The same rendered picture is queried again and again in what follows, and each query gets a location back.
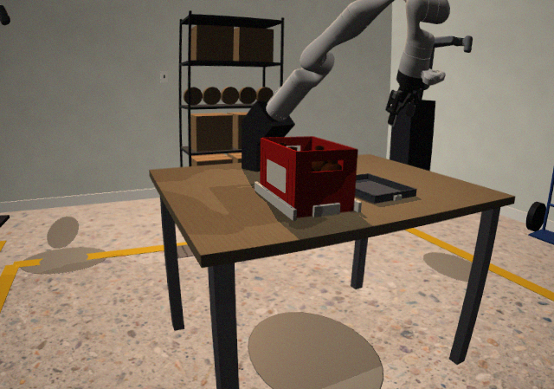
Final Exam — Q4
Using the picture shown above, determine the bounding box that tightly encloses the red plastic bottle crate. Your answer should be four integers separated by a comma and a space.
260, 136, 358, 218

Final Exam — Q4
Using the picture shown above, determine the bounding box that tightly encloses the brown glass bottle with red label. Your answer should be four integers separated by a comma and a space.
320, 160, 342, 172

